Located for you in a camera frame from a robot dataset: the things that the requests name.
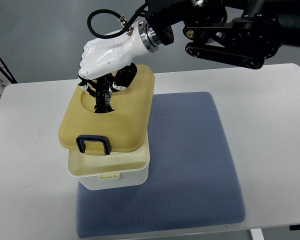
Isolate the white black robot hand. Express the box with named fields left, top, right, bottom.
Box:
left=77, top=20, right=163, bottom=98

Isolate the yellow storage box lid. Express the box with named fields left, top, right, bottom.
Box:
left=58, top=65, right=155, bottom=153

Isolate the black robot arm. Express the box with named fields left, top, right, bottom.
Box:
left=87, top=0, right=300, bottom=69

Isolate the white storage box base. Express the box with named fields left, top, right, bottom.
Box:
left=67, top=131, right=150, bottom=191

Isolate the blue grey cushion mat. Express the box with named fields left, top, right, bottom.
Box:
left=76, top=92, right=246, bottom=238

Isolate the white table leg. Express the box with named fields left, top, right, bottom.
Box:
left=249, top=228, right=265, bottom=240

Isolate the black table control panel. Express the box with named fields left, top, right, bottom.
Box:
left=289, top=224, right=300, bottom=231

